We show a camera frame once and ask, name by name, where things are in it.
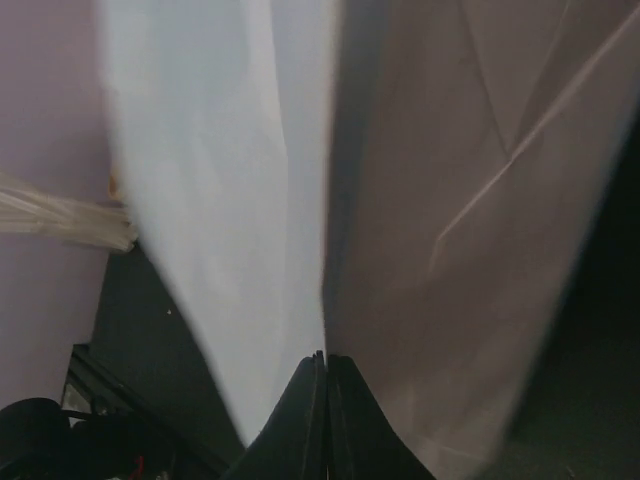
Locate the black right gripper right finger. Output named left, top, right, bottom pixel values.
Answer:
left=325, top=352, right=437, bottom=480

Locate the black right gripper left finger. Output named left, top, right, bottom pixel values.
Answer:
left=223, top=351, right=327, bottom=480

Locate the light blue paper bag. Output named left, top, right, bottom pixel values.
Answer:
left=98, top=1, right=639, bottom=461

